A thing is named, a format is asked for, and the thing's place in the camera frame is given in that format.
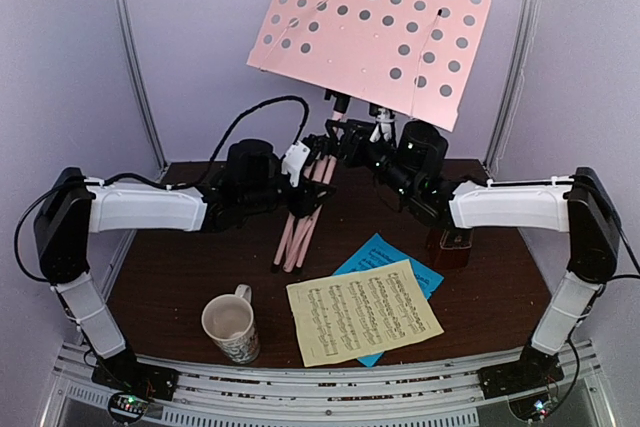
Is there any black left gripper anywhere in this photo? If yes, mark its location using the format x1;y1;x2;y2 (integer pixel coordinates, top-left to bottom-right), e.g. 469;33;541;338
241;162;334;218

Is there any blue sheet music page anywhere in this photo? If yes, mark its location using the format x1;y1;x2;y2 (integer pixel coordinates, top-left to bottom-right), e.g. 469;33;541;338
321;235;443;367

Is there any pink music stand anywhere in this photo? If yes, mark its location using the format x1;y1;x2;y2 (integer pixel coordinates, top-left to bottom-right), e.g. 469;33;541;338
244;0;493;275

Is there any yellow sheet music page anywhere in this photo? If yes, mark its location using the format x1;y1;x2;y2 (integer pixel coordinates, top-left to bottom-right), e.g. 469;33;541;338
286;260;444;367

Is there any dark red wooden metronome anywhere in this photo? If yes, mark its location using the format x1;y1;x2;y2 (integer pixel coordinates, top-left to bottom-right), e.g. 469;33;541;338
426;229;473;270

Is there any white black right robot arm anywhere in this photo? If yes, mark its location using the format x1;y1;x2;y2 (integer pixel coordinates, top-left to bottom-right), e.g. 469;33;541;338
326;120;621;389

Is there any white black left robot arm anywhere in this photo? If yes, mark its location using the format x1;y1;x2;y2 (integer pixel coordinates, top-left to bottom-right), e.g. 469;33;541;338
34;139;335;391

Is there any white patterned ceramic mug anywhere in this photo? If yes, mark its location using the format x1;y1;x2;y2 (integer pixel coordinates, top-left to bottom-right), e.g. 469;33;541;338
201;284;260;365

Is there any left round circuit board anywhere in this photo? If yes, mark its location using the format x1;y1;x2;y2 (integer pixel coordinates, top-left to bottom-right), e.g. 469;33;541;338
107;392;150;424

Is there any round circuit board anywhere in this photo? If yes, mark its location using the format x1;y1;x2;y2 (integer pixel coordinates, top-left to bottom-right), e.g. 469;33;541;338
107;392;150;424
509;393;558;423

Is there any right round circuit board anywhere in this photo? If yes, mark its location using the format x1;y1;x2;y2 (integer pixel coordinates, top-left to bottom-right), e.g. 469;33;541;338
509;393;558;423

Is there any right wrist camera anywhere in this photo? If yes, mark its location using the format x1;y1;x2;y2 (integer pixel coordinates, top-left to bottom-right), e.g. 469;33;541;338
369;103;396;145

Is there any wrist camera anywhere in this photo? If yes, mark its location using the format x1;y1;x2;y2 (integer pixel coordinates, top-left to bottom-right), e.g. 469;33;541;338
369;103;396;145
281;141;311;188

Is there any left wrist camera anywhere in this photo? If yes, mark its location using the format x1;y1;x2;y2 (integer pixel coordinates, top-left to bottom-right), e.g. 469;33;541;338
281;141;311;188

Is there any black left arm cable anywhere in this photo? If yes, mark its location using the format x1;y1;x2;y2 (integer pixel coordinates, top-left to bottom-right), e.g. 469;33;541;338
204;94;311;178

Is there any right aluminium corner post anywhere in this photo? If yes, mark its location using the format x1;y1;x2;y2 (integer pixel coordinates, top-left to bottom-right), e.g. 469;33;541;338
484;0;541;176

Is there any aluminium corner post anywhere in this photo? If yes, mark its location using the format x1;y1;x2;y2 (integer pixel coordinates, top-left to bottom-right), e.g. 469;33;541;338
484;0;541;176
114;0;168;171

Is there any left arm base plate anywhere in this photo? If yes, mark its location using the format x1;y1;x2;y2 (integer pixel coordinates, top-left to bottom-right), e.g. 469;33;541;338
91;364;179;401

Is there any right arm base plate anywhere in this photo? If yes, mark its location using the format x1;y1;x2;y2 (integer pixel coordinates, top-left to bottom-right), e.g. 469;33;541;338
477;361;565;399

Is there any left aluminium corner post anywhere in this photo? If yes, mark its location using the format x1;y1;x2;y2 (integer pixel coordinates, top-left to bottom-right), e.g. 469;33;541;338
114;0;168;171

